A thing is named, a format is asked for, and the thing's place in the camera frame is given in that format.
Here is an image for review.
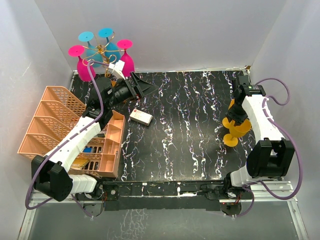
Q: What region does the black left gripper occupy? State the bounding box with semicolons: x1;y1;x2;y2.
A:
106;72;159;109

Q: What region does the yellow wine glass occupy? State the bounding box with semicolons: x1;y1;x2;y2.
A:
228;99;242;110
222;117;252;147

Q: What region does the pink wine glass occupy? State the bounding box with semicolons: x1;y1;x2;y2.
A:
68;45;92;82
117;39;135;77

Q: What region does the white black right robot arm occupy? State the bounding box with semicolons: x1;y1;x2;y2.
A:
222;76;295;199

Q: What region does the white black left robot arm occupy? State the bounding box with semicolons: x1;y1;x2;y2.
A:
28;72;159;202

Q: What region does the blue wine glass right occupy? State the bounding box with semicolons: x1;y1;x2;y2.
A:
98;28;121;63

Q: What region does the blue wine glass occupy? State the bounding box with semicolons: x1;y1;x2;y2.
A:
98;28;121;63
78;31;103;62

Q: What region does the blue wine glass left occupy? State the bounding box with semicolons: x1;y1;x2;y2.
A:
78;31;103;62

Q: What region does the white red small box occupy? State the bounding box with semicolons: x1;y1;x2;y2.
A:
129;108;153;126

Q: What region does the pink plastic file organizer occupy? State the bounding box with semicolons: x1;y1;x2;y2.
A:
17;86;126;178

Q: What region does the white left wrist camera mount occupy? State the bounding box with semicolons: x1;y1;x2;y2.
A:
108;60;126;80

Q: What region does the gold wire wine glass rack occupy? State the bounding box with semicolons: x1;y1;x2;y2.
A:
90;32;124;64

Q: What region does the black metal front rail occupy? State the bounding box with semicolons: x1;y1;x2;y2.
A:
24;178;298;213

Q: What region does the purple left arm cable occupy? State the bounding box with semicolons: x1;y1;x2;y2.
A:
24;59;111;218

